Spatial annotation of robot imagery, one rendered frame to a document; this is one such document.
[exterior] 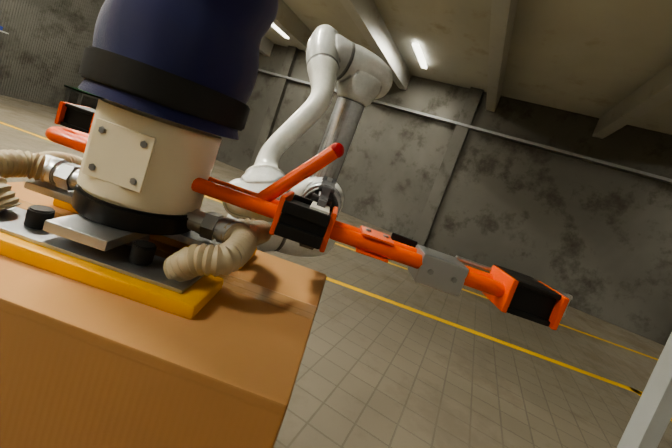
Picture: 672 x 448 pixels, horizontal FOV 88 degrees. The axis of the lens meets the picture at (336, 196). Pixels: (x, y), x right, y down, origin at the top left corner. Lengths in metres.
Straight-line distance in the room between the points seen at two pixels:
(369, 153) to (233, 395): 9.17
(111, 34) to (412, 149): 8.83
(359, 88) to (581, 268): 8.35
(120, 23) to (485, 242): 8.72
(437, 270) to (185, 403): 0.35
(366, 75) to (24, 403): 1.08
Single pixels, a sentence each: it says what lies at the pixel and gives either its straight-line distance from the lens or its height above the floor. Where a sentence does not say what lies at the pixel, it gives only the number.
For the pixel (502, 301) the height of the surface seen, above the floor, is 1.19.
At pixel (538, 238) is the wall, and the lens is 9.03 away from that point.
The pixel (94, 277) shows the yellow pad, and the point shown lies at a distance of 0.50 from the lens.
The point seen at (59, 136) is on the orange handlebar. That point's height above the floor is 1.20.
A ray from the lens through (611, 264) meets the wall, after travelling 9.34.
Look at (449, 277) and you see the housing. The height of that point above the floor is 1.20.
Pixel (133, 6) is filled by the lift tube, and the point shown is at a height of 1.39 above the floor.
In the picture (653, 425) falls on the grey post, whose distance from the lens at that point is 3.42.
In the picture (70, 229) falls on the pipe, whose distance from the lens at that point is 0.53.
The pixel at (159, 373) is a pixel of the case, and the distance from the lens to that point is 0.41.
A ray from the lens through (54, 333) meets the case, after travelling 0.45.
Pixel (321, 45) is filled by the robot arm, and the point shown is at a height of 1.61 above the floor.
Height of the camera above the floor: 1.30
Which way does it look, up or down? 6 degrees down
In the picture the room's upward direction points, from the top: 19 degrees clockwise
